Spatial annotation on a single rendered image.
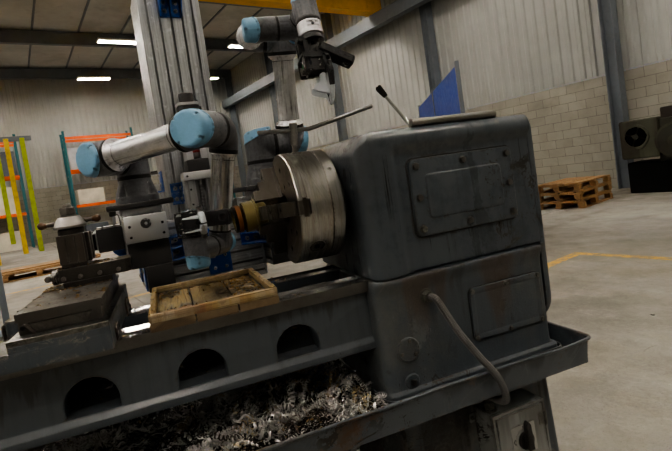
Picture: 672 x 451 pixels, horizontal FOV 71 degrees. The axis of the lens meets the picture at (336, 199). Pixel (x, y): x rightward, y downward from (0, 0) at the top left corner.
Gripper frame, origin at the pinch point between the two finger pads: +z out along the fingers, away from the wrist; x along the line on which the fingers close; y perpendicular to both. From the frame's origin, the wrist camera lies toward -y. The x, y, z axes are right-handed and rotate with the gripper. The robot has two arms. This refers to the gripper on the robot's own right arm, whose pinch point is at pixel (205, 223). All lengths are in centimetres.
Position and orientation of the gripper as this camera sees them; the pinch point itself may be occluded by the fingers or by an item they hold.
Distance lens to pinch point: 128.1
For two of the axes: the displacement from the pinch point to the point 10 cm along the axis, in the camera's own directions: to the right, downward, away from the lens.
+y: -9.2, 1.7, -3.4
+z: 3.4, -0.1, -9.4
